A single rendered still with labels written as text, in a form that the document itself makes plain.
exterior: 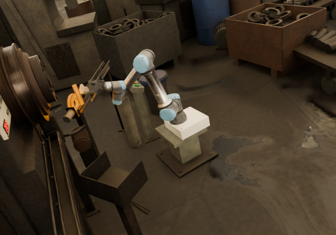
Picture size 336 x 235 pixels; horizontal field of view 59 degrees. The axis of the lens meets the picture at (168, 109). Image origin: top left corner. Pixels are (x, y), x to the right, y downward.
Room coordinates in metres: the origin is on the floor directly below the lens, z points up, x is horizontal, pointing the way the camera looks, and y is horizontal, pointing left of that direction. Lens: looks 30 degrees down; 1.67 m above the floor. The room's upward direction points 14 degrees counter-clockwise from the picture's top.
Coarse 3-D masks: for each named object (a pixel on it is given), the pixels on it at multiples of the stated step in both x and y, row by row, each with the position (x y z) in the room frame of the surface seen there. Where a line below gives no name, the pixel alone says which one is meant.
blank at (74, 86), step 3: (75, 84) 2.00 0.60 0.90; (72, 87) 1.97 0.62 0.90; (75, 87) 1.96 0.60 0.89; (75, 90) 1.94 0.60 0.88; (78, 90) 1.94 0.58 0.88; (75, 93) 1.93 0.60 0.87; (78, 93) 1.93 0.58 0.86; (78, 96) 1.92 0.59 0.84; (81, 96) 1.93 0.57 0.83; (78, 99) 1.92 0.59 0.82; (81, 99) 1.93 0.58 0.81; (81, 102) 1.93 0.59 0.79
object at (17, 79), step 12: (12, 48) 1.56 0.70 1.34; (12, 60) 1.50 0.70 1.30; (12, 72) 1.45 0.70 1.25; (12, 84) 1.41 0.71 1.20; (24, 84) 1.42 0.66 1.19; (24, 96) 1.41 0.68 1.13; (24, 108) 1.40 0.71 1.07; (36, 108) 1.41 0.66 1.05; (36, 120) 1.46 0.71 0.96; (48, 120) 1.55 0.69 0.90
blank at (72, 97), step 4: (68, 96) 2.11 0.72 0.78; (72, 96) 2.11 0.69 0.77; (68, 100) 2.08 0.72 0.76; (72, 100) 2.09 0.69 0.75; (76, 100) 2.16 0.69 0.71; (68, 104) 2.06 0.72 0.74; (72, 104) 2.08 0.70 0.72; (76, 104) 2.15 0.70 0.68; (76, 108) 2.10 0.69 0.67; (76, 112) 2.08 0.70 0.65
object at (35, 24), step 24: (0, 0) 4.22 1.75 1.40; (24, 0) 4.23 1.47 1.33; (48, 0) 4.50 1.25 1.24; (72, 0) 4.06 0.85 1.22; (24, 24) 4.20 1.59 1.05; (48, 24) 4.24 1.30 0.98; (72, 24) 4.34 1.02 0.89; (96, 24) 4.77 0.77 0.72; (24, 48) 4.22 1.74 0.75; (48, 48) 4.22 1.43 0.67; (72, 48) 4.25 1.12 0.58; (96, 48) 4.27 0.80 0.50; (48, 72) 4.23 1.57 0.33; (72, 72) 4.23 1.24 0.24
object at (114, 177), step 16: (96, 160) 1.31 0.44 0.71; (80, 176) 1.21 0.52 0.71; (96, 176) 1.28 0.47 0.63; (112, 176) 1.28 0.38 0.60; (128, 176) 1.12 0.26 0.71; (144, 176) 1.20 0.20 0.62; (96, 192) 1.16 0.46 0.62; (112, 192) 1.08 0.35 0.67; (128, 192) 1.10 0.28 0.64; (128, 208) 1.22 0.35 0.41; (128, 224) 1.20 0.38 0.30
